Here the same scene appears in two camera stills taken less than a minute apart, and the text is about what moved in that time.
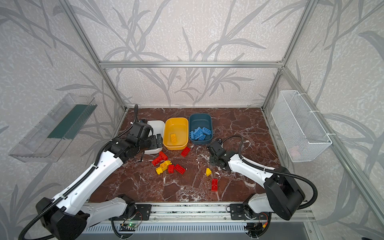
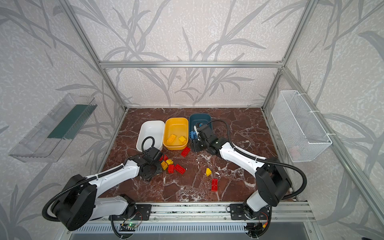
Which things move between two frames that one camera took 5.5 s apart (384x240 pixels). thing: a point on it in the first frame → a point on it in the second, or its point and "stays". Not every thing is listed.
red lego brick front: (214, 185) stays
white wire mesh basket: (303, 136) stays
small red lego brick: (171, 168) stays
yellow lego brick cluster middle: (164, 166) stays
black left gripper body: (154, 142) → (156, 167)
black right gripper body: (216, 159) → (199, 140)
